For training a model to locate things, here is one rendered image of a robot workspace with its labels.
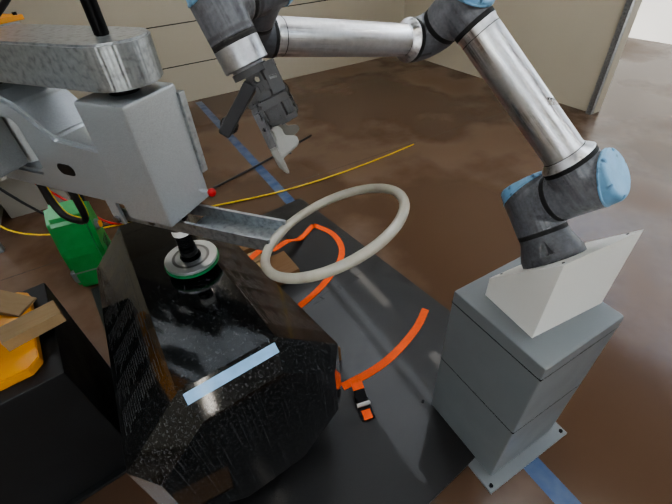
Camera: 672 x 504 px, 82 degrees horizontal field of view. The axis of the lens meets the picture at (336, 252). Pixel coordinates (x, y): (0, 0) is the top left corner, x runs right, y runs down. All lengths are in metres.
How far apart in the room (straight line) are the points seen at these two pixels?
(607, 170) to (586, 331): 0.56
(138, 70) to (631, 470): 2.45
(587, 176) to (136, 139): 1.26
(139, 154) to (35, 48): 0.36
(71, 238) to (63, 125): 1.56
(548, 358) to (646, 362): 1.39
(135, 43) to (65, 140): 0.49
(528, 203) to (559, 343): 0.46
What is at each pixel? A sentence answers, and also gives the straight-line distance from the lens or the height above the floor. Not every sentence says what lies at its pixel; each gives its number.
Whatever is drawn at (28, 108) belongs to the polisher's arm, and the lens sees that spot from 1.72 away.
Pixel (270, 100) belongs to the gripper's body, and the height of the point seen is 1.67.
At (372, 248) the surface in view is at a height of 1.29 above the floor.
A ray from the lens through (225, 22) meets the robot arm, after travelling 0.80.
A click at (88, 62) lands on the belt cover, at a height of 1.68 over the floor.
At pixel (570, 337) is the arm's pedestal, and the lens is 1.50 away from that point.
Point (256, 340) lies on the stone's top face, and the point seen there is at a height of 0.85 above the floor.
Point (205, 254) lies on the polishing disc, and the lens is 1.69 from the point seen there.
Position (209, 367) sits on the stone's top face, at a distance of 1.37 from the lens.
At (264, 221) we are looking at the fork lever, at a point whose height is 1.13.
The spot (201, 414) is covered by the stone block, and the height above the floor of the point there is 0.78.
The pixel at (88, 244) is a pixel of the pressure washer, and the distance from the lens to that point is 3.15.
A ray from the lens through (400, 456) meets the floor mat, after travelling 2.06.
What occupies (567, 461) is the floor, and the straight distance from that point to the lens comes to 2.26.
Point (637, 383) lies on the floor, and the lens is 2.65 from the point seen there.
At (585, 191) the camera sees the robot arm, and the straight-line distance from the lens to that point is 1.25.
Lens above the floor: 1.93
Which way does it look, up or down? 41 degrees down
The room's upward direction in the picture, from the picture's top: 4 degrees counter-clockwise
